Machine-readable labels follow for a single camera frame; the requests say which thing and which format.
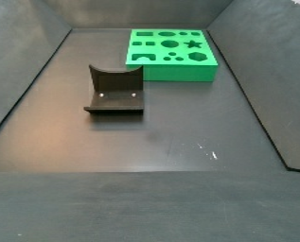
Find black curved holder stand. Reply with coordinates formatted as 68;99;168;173
84;65;145;113

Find green shape sorter block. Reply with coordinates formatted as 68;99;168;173
126;29;219;81

